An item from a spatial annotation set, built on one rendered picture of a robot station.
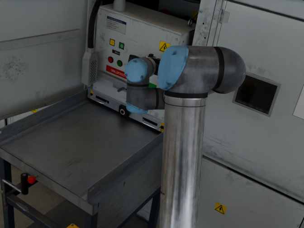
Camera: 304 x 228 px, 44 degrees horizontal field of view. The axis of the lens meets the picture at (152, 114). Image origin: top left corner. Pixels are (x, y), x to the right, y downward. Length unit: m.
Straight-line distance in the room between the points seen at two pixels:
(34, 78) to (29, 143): 0.39
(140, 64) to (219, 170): 0.75
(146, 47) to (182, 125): 0.93
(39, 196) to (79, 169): 1.15
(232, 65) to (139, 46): 0.94
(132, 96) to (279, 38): 0.63
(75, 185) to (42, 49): 0.76
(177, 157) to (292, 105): 0.79
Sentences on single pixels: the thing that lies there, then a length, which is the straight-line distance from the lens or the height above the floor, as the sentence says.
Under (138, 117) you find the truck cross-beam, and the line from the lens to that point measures 2.02.
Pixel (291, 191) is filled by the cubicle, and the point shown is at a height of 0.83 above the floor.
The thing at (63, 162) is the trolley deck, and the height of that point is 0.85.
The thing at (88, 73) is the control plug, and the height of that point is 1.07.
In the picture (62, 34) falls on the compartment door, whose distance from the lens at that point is 2.05.
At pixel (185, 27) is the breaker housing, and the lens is 1.85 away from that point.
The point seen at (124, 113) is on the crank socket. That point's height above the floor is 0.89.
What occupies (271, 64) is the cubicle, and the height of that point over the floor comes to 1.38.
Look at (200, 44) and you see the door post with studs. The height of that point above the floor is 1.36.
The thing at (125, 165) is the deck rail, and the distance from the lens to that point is 1.67.
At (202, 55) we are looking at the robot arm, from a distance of 0.98.
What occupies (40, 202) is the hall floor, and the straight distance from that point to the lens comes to 2.78.
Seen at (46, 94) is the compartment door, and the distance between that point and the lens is 2.16.
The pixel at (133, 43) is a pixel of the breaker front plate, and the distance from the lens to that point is 1.91.
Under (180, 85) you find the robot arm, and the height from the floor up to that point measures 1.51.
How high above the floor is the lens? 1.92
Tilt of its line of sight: 30 degrees down
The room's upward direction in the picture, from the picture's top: 9 degrees clockwise
